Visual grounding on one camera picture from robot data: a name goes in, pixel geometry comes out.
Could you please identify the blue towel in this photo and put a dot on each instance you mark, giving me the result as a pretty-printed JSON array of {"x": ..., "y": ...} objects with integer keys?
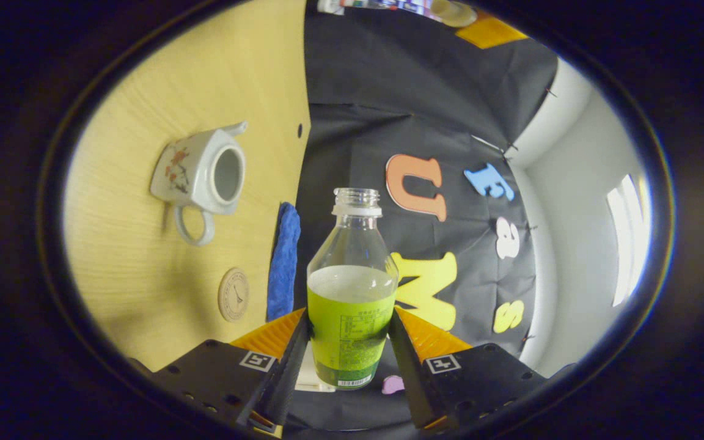
[{"x": 283, "y": 263}]

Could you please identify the white ceramic teacup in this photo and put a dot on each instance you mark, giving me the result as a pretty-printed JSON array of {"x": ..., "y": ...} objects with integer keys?
[{"x": 190, "y": 168}]

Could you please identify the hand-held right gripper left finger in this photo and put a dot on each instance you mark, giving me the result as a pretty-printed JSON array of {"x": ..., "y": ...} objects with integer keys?
[{"x": 288, "y": 379}]

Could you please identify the round beige coaster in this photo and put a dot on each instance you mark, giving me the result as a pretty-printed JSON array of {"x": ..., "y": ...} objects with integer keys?
[{"x": 233, "y": 294}]

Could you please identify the clear water bottle green label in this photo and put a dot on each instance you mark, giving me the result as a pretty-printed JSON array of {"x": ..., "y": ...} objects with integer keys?
[{"x": 352, "y": 318}]

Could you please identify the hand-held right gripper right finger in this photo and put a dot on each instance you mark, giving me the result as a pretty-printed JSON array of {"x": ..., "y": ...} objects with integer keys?
[{"x": 410, "y": 379}]

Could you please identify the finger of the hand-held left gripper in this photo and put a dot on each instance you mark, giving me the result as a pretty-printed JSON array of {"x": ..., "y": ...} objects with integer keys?
[{"x": 489, "y": 30}]

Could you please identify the computer monitor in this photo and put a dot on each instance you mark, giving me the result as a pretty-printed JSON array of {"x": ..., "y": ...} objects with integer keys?
[{"x": 382, "y": 5}]

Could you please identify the black backdrop cloth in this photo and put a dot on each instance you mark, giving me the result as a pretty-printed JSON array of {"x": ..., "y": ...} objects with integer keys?
[{"x": 388, "y": 91}]

